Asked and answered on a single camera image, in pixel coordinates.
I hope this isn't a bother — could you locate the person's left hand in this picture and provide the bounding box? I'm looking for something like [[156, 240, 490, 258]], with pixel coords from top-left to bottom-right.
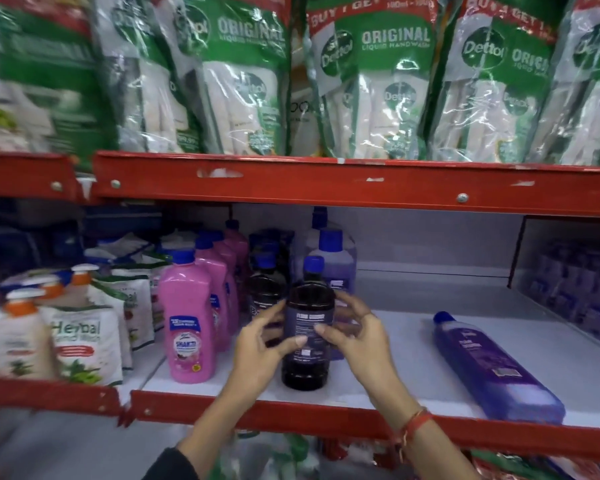
[[229, 299, 309, 411]]

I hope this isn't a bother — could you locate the person's right hand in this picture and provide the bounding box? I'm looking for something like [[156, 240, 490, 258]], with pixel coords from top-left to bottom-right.
[[313, 290, 417, 421]]

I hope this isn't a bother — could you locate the black bottle blue cap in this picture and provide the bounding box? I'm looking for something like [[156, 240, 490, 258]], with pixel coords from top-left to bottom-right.
[[281, 255, 337, 391], [249, 239, 292, 275], [249, 227, 296, 255], [246, 253, 287, 328]]

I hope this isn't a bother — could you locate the pink bottle blue cap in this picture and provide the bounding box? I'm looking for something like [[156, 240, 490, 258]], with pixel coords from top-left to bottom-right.
[[158, 249, 219, 385], [209, 229, 242, 321], [225, 219, 251, 295], [195, 236, 233, 353]]

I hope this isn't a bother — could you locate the purple bottle blue cap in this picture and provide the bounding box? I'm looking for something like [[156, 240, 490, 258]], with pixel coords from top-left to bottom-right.
[[289, 207, 331, 281], [432, 311, 567, 425], [307, 228, 359, 361]]

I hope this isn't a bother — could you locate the red white shelf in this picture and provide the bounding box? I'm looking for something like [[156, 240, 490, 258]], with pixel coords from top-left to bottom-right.
[[129, 267, 600, 461]]

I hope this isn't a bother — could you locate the person's right forearm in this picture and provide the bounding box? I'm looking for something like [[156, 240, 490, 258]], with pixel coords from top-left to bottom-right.
[[395, 409, 481, 480]]

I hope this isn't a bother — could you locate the person's left forearm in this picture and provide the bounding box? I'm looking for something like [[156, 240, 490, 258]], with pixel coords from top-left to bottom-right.
[[142, 394, 261, 480]]

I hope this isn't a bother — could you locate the red metal shelf beam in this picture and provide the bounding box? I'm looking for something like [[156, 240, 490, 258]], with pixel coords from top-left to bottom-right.
[[0, 339, 169, 418], [0, 152, 79, 203], [91, 150, 600, 218]]

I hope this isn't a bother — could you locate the pile of green red packs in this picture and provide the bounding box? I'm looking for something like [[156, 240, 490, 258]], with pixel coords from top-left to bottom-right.
[[215, 429, 600, 480]]

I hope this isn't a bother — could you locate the row of white leaf-print pouches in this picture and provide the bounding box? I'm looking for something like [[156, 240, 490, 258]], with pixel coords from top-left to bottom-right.
[[37, 232, 201, 387]]

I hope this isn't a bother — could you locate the white orange pump bottle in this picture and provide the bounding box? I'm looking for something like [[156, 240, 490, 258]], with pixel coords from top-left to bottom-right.
[[69, 263, 101, 295], [0, 288, 56, 381], [22, 274, 66, 305]]

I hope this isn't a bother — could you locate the pile of dark blue packets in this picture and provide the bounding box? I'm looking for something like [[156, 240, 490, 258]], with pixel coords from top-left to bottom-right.
[[0, 204, 163, 275]]

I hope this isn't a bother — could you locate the row of green refill packs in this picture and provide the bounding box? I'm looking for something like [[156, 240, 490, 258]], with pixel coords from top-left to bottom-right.
[[0, 0, 600, 168]]

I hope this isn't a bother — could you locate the red thread bracelet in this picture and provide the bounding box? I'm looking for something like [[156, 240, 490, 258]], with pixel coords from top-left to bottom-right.
[[392, 407, 433, 463]]

